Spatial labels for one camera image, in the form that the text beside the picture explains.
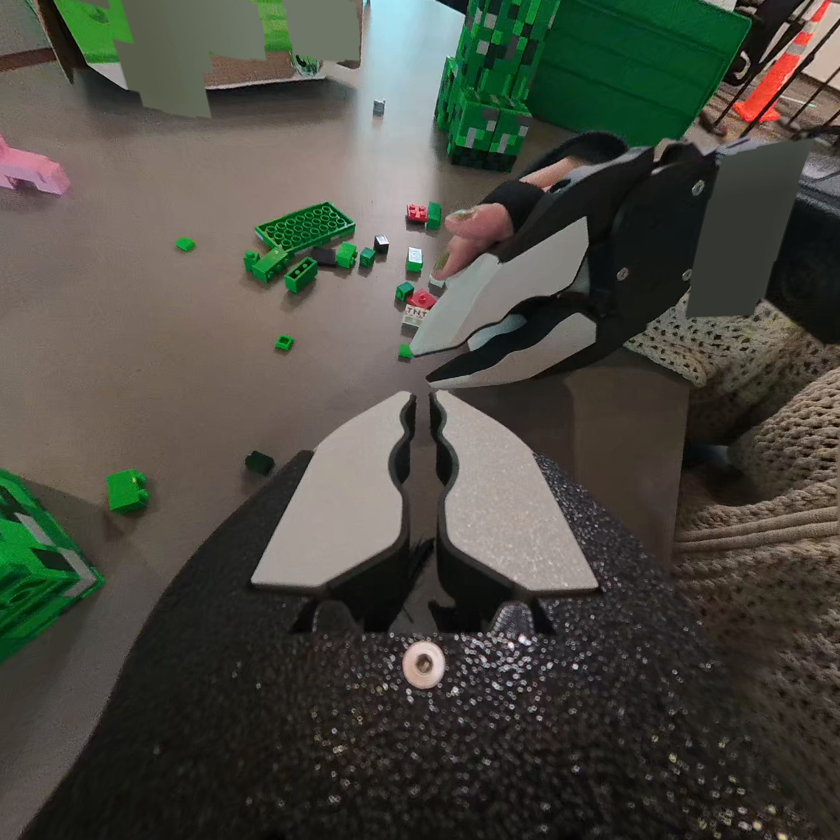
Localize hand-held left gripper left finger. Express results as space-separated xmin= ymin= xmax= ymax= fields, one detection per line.
xmin=251 ymin=392 xmax=416 ymax=595

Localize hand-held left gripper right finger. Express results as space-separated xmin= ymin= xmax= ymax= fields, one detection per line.
xmin=430 ymin=390 xmax=599 ymax=598

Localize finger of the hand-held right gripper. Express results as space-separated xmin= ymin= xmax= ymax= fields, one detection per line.
xmin=410 ymin=217 xmax=589 ymax=357
xmin=427 ymin=311 xmax=598 ymax=388

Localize pile of lego bricks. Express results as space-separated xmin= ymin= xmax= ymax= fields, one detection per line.
xmin=243 ymin=200 xmax=454 ymax=362

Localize green lego plate build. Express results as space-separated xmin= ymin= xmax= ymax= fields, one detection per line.
xmin=255 ymin=201 xmax=357 ymax=254

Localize person's right forearm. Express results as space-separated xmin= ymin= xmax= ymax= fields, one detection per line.
xmin=623 ymin=292 xmax=840 ymax=395

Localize green lego creeper figure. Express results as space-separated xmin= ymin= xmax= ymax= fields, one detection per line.
xmin=435 ymin=0 xmax=560 ymax=173

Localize green lego cube build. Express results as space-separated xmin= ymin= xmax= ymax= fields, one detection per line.
xmin=0 ymin=469 xmax=105 ymax=664

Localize pink lego pig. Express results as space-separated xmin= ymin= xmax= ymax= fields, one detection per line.
xmin=0 ymin=134 xmax=72 ymax=198

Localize person's right hand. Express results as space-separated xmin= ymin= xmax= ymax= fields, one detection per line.
xmin=433 ymin=159 xmax=578 ymax=283

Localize large green box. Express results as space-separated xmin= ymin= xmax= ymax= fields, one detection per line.
xmin=528 ymin=0 xmax=753 ymax=149

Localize orange traffic cone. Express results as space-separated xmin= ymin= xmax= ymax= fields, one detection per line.
xmin=734 ymin=0 xmax=833 ymax=123

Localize beige knit sweater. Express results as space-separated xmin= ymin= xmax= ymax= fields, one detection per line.
xmin=672 ymin=367 xmax=840 ymax=840

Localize printed cardboard box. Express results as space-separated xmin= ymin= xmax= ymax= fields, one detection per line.
xmin=29 ymin=0 xmax=365 ymax=89

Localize black metal chair frame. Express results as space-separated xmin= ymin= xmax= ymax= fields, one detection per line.
xmin=699 ymin=0 xmax=840 ymax=142

